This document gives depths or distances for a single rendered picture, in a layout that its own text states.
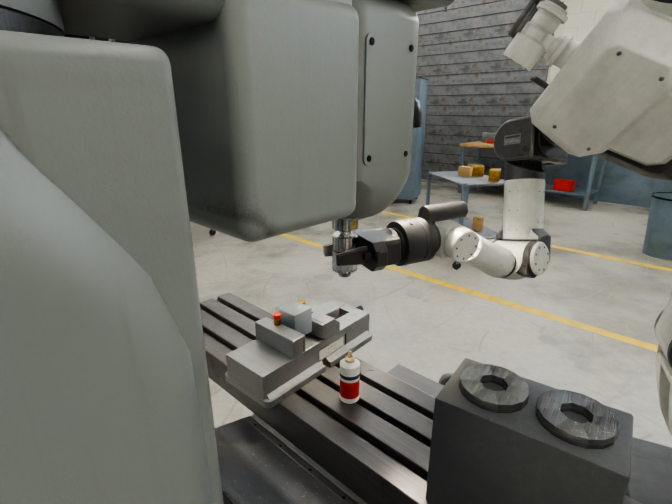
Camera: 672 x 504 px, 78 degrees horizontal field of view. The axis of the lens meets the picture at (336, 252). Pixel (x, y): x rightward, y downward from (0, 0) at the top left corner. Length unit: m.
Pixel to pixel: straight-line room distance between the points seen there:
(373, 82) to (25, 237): 0.45
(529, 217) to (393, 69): 0.56
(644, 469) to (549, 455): 0.92
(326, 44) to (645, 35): 0.56
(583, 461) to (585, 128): 0.61
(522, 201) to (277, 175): 0.72
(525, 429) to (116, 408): 0.45
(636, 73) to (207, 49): 0.69
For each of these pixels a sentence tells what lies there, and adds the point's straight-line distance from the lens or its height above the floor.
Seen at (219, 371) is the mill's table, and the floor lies 0.89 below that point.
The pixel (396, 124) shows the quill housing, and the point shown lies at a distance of 0.65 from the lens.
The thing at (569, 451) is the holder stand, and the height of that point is 1.11.
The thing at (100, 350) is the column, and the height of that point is 1.33.
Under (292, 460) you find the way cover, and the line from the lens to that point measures 0.87.
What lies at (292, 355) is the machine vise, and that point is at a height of 1.00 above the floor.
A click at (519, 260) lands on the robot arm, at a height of 1.16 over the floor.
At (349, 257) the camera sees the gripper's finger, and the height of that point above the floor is 1.24.
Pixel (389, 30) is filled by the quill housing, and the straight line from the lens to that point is 0.64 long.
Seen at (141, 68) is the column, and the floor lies 1.51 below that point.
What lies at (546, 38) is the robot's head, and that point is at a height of 1.61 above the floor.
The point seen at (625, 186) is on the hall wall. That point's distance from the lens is 8.18.
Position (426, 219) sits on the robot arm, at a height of 1.28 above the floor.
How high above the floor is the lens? 1.48
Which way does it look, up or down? 19 degrees down
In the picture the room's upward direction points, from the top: straight up
